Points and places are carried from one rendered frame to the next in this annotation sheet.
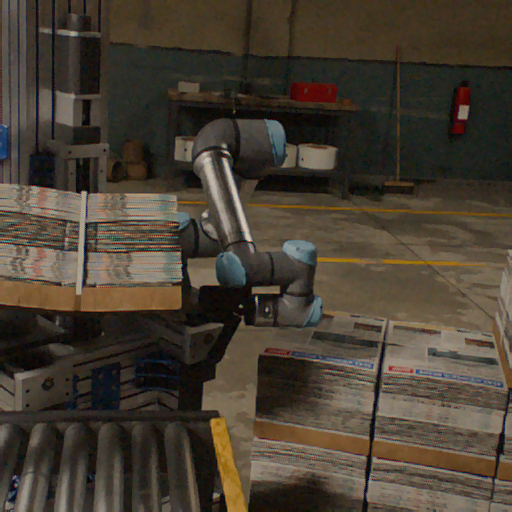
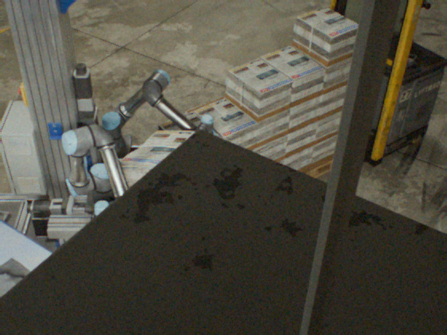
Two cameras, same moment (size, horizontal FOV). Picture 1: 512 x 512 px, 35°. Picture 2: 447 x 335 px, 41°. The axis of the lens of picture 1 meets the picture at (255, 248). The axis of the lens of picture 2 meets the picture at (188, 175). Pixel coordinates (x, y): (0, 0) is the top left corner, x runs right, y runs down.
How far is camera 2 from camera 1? 2.66 m
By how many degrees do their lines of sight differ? 45
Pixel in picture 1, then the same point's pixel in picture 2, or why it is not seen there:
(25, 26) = (69, 84)
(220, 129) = (156, 87)
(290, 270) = (210, 128)
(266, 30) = not seen: outside the picture
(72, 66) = (87, 88)
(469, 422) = (248, 137)
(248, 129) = (161, 80)
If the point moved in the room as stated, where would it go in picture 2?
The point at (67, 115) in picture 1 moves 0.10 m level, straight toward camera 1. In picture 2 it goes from (88, 107) to (101, 112)
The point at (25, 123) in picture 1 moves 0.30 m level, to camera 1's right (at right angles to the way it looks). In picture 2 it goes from (75, 120) to (117, 98)
